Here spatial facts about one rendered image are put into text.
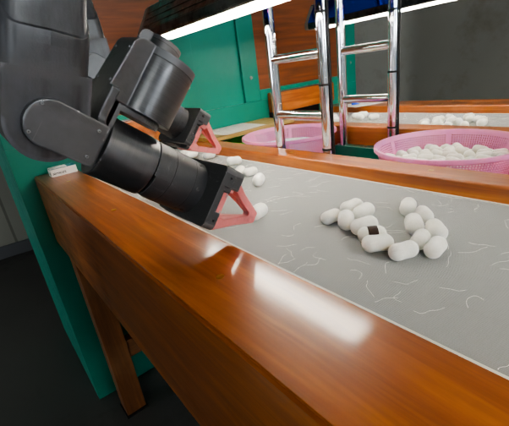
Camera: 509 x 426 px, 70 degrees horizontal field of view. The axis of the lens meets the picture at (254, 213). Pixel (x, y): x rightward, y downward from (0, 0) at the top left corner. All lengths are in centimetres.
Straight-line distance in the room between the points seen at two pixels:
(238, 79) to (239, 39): 13
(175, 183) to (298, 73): 121
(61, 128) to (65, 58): 5
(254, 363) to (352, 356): 7
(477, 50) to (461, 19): 23
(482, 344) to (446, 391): 8
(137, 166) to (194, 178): 6
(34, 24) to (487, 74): 274
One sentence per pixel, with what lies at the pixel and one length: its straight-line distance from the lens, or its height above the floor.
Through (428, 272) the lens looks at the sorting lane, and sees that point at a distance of 40.
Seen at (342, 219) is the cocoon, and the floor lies 76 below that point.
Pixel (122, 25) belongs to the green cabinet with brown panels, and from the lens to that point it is 117.
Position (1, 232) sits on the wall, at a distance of 290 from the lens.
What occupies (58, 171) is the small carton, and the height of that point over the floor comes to 78.
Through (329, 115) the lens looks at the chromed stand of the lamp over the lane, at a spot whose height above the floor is 84.
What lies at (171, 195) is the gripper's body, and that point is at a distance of 36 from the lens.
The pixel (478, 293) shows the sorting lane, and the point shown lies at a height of 74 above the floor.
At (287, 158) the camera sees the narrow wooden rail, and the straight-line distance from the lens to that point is 80.
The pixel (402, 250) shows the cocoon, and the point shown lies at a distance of 41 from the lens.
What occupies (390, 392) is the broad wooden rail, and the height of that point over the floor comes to 77.
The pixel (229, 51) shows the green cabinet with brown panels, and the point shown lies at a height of 101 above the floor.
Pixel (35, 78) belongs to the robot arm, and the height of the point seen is 96.
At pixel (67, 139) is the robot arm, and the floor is 92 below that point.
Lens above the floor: 95
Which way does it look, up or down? 21 degrees down
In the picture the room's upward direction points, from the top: 8 degrees counter-clockwise
